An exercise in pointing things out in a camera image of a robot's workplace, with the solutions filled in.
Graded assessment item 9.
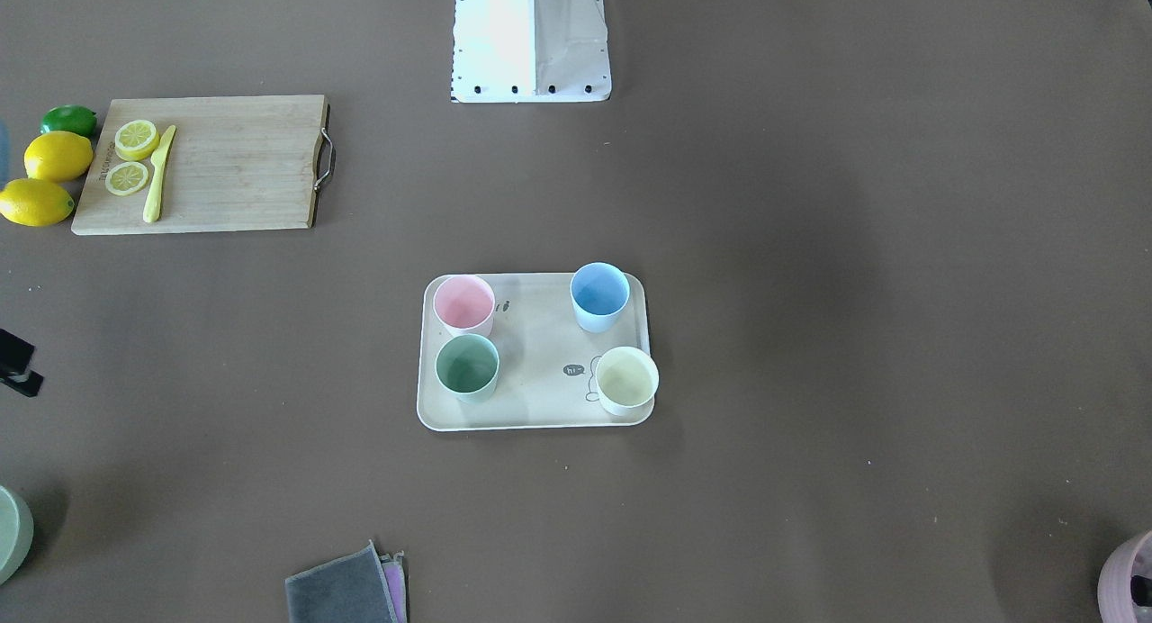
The cream rabbit tray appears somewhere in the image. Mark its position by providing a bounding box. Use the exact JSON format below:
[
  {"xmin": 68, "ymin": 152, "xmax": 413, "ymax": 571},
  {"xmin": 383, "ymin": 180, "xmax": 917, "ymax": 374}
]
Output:
[{"xmin": 416, "ymin": 273, "xmax": 655, "ymax": 431}]

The green cup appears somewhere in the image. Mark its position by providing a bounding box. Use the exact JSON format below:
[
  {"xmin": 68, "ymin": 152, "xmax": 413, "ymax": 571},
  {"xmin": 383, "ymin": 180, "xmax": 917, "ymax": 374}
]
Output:
[{"xmin": 435, "ymin": 333, "xmax": 500, "ymax": 404}]

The wooden cutting board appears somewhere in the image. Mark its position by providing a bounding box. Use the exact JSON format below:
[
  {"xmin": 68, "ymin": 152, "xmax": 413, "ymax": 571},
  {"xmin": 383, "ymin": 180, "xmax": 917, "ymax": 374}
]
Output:
[{"xmin": 71, "ymin": 94, "xmax": 334, "ymax": 236}]

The green bowl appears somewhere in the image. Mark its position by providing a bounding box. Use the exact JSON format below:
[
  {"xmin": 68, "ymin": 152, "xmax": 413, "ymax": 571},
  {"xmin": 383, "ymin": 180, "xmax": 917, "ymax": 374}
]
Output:
[{"xmin": 0, "ymin": 486, "xmax": 35, "ymax": 583}]

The grey folded cloth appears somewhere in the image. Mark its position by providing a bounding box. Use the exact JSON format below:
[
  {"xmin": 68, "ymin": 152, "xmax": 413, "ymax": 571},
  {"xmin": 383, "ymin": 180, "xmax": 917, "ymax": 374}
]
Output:
[{"xmin": 285, "ymin": 544, "xmax": 392, "ymax": 622}]

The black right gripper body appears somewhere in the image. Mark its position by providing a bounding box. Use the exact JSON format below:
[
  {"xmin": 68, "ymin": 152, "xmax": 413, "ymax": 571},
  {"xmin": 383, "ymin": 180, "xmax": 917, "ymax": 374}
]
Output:
[{"xmin": 0, "ymin": 331, "xmax": 44, "ymax": 397}]

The blue cup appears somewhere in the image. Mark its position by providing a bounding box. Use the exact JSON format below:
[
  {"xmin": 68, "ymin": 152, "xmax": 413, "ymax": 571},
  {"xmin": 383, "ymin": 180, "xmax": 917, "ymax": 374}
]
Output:
[{"xmin": 571, "ymin": 263, "xmax": 631, "ymax": 333}]

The cream cup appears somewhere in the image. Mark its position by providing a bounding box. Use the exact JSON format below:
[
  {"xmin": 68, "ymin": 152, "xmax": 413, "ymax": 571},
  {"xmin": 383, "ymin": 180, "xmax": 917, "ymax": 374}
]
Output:
[{"xmin": 594, "ymin": 347, "xmax": 660, "ymax": 418}]

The pink cup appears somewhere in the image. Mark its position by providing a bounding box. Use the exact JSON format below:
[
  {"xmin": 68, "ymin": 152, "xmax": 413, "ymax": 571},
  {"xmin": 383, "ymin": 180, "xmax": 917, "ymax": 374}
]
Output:
[{"xmin": 432, "ymin": 275, "xmax": 495, "ymax": 337}]

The pink folded cloth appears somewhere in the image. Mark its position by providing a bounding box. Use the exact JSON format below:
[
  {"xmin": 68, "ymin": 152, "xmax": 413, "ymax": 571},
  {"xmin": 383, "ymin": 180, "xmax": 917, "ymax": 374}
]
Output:
[{"xmin": 380, "ymin": 550, "xmax": 409, "ymax": 623}]

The pink bowl with ice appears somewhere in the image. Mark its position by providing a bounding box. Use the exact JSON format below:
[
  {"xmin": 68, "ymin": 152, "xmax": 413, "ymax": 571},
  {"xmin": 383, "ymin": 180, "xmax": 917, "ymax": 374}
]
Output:
[{"xmin": 1097, "ymin": 531, "xmax": 1151, "ymax": 622}]

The yellow plastic knife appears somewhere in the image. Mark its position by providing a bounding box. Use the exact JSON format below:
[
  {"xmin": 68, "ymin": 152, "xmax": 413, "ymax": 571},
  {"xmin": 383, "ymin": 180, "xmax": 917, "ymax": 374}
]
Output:
[{"xmin": 141, "ymin": 126, "xmax": 177, "ymax": 222}]

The yellow lemon outer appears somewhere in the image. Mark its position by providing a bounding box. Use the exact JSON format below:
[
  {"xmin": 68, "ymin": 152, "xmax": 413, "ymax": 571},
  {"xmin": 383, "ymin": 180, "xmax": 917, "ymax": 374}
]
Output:
[{"xmin": 1, "ymin": 177, "xmax": 75, "ymax": 228}]

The lemon slice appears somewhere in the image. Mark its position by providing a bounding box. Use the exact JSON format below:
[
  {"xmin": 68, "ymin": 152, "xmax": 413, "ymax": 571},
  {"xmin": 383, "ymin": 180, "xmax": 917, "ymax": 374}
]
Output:
[
  {"xmin": 103, "ymin": 162, "xmax": 151, "ymax": 197},
  {"xmin": 112, "ymin": 119, "xmax": 161, "ymax": 162}
]

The yellow lemon near board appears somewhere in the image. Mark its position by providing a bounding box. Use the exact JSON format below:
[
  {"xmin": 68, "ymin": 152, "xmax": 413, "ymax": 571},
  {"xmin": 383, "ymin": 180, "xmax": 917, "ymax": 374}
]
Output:
[{"xmin": 23, "ymin": 131, "xmax": 94, "ymax": 183}]

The lemon slice upper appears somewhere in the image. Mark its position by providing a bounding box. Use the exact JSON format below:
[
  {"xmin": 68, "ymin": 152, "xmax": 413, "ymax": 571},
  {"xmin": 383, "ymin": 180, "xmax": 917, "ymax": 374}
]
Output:
[{"xmin": 112, "ymin": 119, "xmax": 161, "ymax": 162}]

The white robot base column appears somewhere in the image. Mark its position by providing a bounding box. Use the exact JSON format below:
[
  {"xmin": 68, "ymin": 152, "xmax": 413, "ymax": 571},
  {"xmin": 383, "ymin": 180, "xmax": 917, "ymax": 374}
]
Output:
[{"xmin": 450, "ymin": 0, "xmax": 613, "ymax": 104}]

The green lime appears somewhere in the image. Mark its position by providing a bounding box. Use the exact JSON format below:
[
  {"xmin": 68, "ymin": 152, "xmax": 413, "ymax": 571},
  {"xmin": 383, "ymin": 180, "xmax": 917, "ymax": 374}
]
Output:
[{"xmin": 40, "ymin": 104, "xmax": 98, "ymax": 138}]

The lemon slice lower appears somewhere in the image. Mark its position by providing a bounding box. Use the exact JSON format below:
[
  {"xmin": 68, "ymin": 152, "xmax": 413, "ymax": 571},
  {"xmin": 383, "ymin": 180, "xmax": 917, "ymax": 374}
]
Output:
[{"xmin": 103, "ymin": 162, "xmax": 151, "ymax": 197}]

